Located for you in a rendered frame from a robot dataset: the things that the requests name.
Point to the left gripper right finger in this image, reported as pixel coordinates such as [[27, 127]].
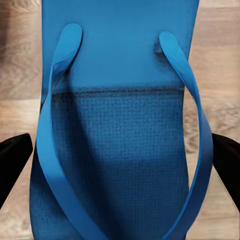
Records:
[[226, 160]]

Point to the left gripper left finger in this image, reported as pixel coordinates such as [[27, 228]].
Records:
[[14, 154]]

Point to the sandal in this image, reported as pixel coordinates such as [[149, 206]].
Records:
[[109, 161]]

